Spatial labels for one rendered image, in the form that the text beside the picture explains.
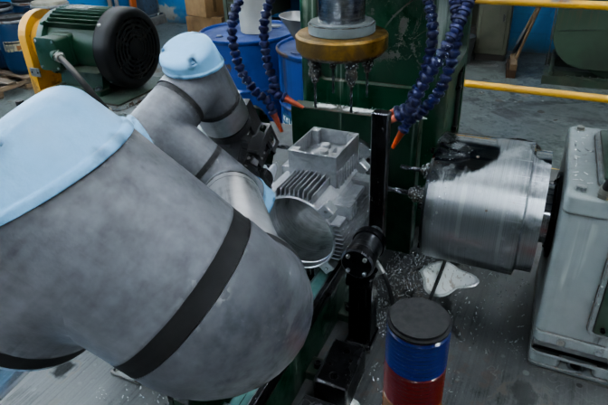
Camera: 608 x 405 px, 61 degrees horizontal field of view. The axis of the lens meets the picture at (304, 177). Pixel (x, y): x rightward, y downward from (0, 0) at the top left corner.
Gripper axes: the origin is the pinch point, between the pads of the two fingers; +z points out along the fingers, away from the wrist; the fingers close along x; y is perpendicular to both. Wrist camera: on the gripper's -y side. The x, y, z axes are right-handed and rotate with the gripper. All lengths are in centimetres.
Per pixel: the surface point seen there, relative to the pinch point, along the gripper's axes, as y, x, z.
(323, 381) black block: -24.9, -18.3, 11.9
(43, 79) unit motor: 20, 71, 0
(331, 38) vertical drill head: 28.8, -6.6, -12.4
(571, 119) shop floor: 247, -70, 267
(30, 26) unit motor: 27, 71, -11
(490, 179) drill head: 13.5, -37.8, 2.3
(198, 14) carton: 376, 357, 304
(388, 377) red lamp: -27.1, -33.9, -22.9
